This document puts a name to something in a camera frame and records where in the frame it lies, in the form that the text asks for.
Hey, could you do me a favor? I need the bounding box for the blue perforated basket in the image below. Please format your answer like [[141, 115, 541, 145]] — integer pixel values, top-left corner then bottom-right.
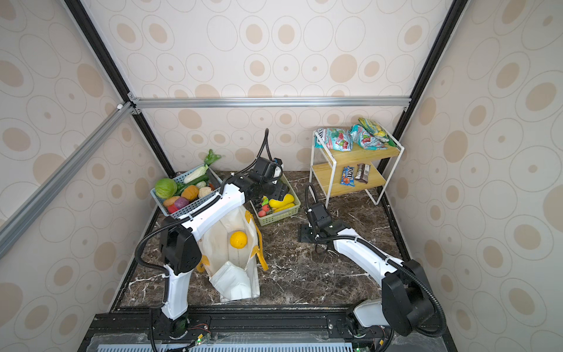
[[150, 164, 222, 219]]

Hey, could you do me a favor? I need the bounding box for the white daikon radish toy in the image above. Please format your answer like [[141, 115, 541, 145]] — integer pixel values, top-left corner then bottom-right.
[[183, 149, 221, 184]]

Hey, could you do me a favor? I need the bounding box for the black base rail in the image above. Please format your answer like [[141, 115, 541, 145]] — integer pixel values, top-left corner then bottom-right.
[[79, 306, 456, 351]]

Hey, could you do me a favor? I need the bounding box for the yellow banana toy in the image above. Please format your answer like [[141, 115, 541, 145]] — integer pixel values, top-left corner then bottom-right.
[[272, 202, 296, 214]]

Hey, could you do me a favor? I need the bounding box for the brown chocolate bar packet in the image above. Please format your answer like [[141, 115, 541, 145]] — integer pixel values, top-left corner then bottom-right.
[[355, 163, 370, 184]]

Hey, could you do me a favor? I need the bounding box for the orange potato toy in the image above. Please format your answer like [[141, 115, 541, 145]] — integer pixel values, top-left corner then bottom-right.
[[181, 185, 199, 202]]

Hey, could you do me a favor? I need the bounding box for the green candy snack bag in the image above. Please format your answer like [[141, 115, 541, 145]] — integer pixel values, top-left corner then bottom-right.
[[315, 128, 353, 152]]

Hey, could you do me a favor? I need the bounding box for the large yellow mango toy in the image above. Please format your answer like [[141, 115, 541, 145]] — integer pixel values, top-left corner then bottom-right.
[[269, 193, 295, 210]]

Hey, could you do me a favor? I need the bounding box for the horizontal aluminium frame bar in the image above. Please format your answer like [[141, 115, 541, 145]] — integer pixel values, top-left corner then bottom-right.
[[133, 96, 411, 109]]

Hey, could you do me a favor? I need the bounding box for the white cauliflower toy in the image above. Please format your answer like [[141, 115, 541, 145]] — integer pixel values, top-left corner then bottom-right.
[[198, 186, 213, 199]]

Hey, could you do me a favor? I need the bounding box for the white wire wooden shelf rack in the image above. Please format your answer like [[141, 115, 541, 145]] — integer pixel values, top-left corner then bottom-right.
[[309, 131, 405, 205]]

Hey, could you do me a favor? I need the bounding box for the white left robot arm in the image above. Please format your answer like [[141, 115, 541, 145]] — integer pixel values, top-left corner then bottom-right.
[[134, 157, 283, 321]]

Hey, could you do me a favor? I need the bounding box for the light green perforated basket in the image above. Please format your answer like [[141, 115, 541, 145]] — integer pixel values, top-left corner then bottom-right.
[[250, 175, 301, 226]]

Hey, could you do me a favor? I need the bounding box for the green cabbage toy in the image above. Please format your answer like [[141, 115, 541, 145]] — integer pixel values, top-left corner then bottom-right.
[[155, 178, 178, 199]]

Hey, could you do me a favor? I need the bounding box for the blue candy packet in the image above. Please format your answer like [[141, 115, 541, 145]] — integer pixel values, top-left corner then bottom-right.
[[340, 166, 355, 187]]

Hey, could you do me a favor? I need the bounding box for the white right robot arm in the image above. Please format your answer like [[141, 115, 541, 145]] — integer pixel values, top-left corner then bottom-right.
[[299, 203, 447, 337]]

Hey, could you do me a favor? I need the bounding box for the teal candy snack bag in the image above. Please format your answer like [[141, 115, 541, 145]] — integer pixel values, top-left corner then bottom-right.
[[350, 125, 387, 150]]

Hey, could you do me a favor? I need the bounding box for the white canvas grocery bag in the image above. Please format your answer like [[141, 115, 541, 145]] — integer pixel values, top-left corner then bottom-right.
[[198, 206, 265, 302]]

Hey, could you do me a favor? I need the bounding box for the green cucumber toy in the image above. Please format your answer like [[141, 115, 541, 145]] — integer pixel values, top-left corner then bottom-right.
[[175, 175, 209, 196]]

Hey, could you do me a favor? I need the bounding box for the yellow green snack bag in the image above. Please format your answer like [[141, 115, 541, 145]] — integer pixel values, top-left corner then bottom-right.
[[359, 117, 397, 147]]

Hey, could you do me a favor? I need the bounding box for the diagonal aluminium frame bar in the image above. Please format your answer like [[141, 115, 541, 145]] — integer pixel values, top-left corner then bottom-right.
[[1, 102, 133, 257]]

